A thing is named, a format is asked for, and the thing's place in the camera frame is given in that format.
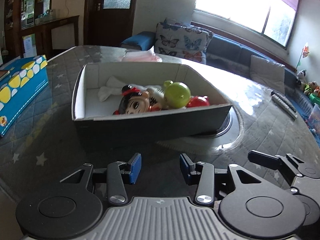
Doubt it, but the red round toy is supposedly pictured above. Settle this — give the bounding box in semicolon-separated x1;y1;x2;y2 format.
186;96;210;108

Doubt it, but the green round toy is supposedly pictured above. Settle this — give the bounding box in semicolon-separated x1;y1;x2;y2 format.
163;80;191;109

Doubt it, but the cartoon girl doll figure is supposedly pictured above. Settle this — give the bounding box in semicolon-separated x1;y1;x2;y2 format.
113;85;162;115

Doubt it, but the white plush rabbit toy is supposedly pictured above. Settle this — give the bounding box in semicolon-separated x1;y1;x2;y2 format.
98;76;165;108

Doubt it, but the round black hotplate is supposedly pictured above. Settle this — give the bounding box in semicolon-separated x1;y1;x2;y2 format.
157;107;244;155

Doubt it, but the clear plastic toy bin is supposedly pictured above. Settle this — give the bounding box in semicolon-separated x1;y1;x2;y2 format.
308;104;320;134

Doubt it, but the grey remote control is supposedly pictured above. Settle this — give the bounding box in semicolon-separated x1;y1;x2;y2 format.
271;94;297;120

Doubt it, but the black remote control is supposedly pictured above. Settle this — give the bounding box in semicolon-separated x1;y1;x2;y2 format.
271;90;297;113

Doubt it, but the green toy basin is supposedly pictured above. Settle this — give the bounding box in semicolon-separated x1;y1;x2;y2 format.
309;94;320;106

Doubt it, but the stuffed animals pile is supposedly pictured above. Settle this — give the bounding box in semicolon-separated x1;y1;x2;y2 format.
297;70;319;97

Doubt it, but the grey quilted table mat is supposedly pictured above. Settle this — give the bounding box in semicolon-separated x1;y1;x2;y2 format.
1;46;319;201

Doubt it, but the grey cardboard box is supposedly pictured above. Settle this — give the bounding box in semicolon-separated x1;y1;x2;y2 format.
72;62;232;144

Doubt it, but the grey cushion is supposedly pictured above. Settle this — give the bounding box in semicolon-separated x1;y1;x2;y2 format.
249;55;285;94

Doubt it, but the paper pinwheel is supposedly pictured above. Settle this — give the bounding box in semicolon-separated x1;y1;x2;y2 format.
296;42;310;69

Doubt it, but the pink plastic bag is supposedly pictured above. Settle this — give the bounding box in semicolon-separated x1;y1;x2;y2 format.
118;46;163;62

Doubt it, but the butterfly print pillow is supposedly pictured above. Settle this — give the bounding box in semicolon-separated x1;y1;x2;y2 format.
154;21;213;64

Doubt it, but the blue yellow spotted box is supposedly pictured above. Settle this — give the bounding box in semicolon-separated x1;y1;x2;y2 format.
1;55;49;137

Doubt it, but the window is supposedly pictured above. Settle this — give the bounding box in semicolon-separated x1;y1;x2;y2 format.
195;0;300;48

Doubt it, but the dark wooden cabinet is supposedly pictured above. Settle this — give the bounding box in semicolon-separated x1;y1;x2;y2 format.
1;0;79;61

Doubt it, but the dark wooden door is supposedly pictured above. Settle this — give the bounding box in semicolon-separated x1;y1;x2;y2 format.
84;0;136;47

